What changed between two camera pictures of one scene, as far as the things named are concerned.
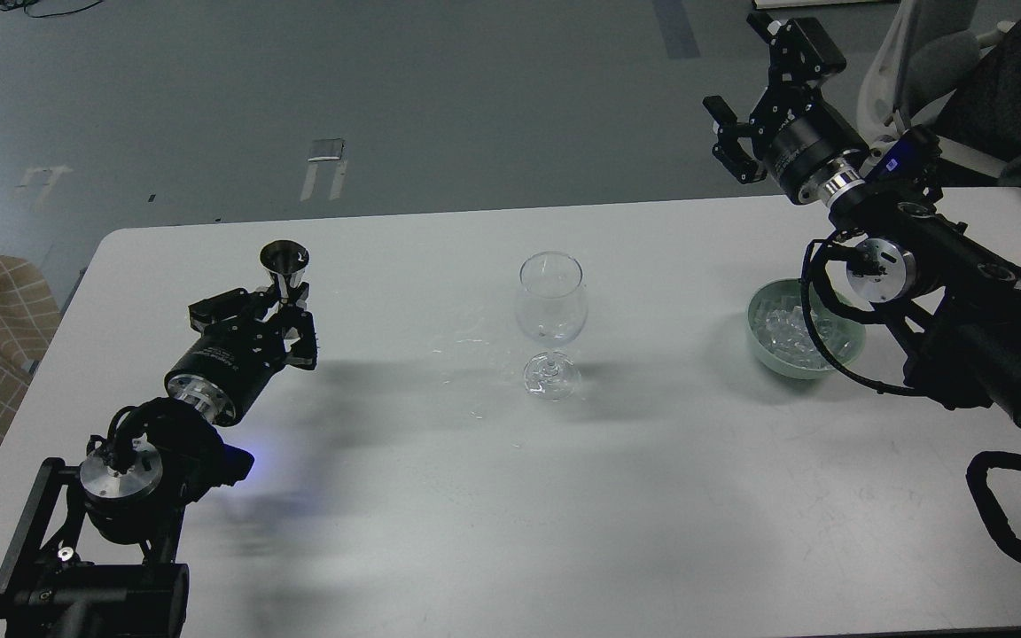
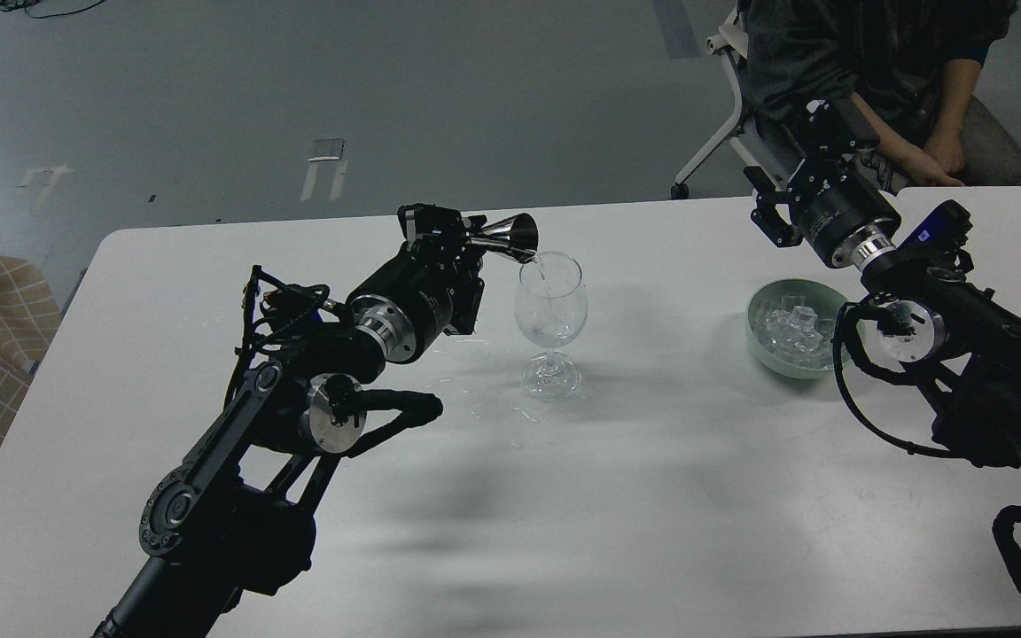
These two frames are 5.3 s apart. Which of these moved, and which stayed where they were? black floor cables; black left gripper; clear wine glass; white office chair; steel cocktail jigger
Moved: black left gripper; white office chair; steel cocktail jigger
Stayed: clear wine glass; black floor cables
